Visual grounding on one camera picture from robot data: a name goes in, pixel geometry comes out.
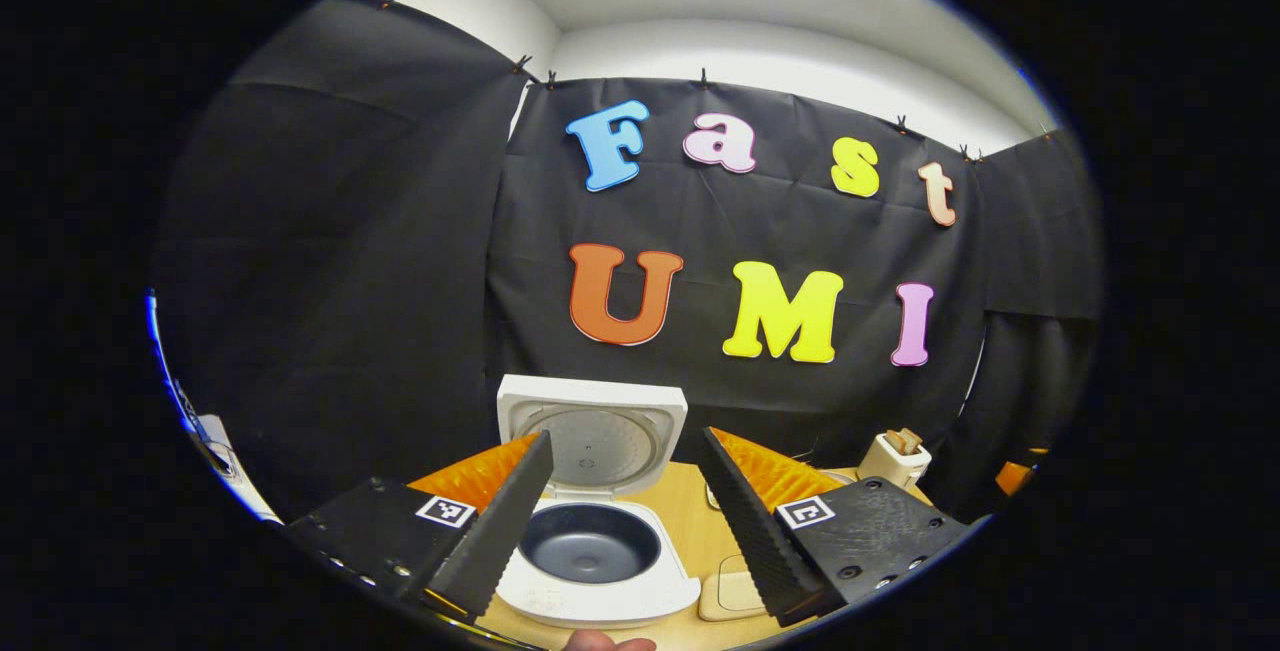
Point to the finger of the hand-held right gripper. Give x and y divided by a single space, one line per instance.
1012 478

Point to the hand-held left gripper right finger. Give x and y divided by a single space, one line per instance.
750 531

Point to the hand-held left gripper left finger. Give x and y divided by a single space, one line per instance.
505 521

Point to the clear tray of rice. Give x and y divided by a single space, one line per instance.
728 591

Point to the white rice cooker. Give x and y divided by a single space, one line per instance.
600 431

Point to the toasted bread slice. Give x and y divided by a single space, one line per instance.
911 439
895 441

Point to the white toaster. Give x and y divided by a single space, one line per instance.
890 466

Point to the black backdrop cloth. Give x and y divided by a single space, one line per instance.
380 281

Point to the white side desk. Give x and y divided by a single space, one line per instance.
235 476

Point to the computer monitor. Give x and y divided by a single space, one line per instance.
170 371

